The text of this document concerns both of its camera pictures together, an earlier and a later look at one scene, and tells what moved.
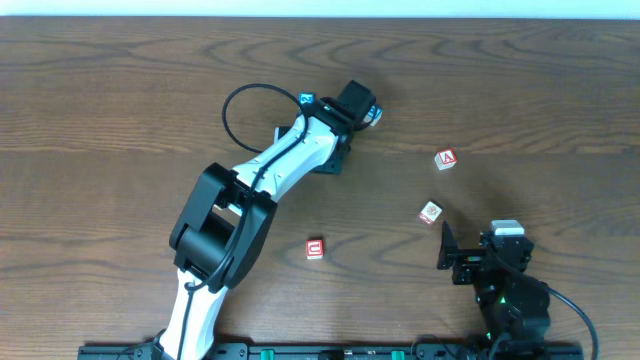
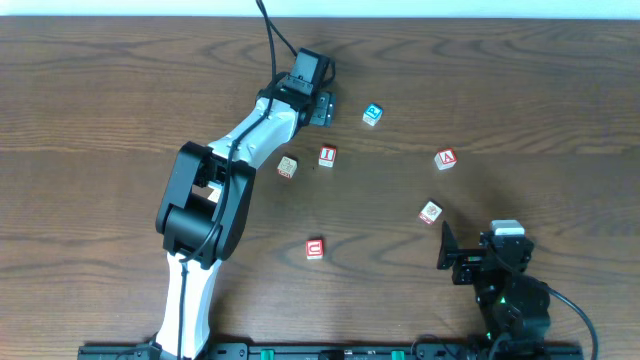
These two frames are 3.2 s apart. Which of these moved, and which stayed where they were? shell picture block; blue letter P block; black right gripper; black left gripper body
Moved: black left gripper body
Stayed: shell picture block; blue letter P block; black right gripper
